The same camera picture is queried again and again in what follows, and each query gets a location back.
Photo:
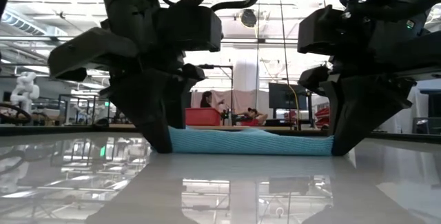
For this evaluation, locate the red chair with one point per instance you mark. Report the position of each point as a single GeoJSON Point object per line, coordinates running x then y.
{"type": "Point", "coordinates": [291, 115]}

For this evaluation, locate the black table edge frame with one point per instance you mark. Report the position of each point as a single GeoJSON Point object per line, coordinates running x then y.
{"type": "Point", "coordinates": [51, 130]}

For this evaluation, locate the person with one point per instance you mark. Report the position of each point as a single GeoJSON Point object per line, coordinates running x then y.
{"type": "Point", "coordinates": [206, 100]}
{"type": "Point", "coordinates": [253, 117]}

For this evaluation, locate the pink hanging cloth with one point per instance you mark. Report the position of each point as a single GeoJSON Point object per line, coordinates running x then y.
{"type": "Point", "coordinates": [237, 98]}

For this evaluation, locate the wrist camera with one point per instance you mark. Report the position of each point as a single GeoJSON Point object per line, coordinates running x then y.
{"type": "Point", "coordinates": [311, 78]}
{"type": "Point", "coordinates": [193, 72]}

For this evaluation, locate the long ceiling light rail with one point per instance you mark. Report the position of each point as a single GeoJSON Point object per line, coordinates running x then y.
{"type": "Point", "coordinates": [258, 40]}

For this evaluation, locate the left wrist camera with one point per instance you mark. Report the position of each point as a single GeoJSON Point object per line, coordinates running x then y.
{"type": "Point", "coordinates": [193, 72]}

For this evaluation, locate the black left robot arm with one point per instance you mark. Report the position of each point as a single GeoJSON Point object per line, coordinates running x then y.
{"type": "Point", "coordinates": [127, 7]}

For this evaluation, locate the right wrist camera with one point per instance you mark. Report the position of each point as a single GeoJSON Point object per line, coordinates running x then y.
{"type": "Point", "coordinates": [311, 78]}

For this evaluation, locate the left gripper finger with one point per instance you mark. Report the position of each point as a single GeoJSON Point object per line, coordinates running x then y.
{"type": "Point", "coordinates": [179, 103]}
{"type": "Point", "coordinates": [151, 110]}

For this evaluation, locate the black frame cart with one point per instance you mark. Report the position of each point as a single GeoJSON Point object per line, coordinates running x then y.
{"type": "Point", "coordinates": [79, 95]}

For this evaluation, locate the white building column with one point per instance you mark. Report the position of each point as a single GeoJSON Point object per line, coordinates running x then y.
{"type": "Point", "coordinates": [246, 72]}

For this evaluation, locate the black stand frame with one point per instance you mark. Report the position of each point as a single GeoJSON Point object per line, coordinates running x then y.
{"type": "Point", "coordinates": [220, 67]}

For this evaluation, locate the large black monitor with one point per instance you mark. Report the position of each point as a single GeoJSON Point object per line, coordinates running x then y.
{"type": "Point", "coordinates": [286, 96]}

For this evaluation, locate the red stacked items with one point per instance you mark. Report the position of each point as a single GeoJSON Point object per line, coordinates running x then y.
{"type": "Point", "coordinates": [322, 115]}

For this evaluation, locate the red bin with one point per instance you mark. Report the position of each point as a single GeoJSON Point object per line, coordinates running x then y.
{"type": "Point", "coordinates": [202, 116]}

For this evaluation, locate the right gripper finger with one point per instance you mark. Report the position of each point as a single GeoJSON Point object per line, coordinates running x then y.
{"type": "Point", "coordinates": [332, 107]}
{"type": "Point", "coordinates": [368, 107]}

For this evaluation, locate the grey bin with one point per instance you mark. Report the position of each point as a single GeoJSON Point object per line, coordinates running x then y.
{"type": "Point", "coordinates": [425, 124]}

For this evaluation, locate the blue microfibre towel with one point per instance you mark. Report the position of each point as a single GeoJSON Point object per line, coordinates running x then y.
{"type": "Point", "coordinates": [248, 143]}

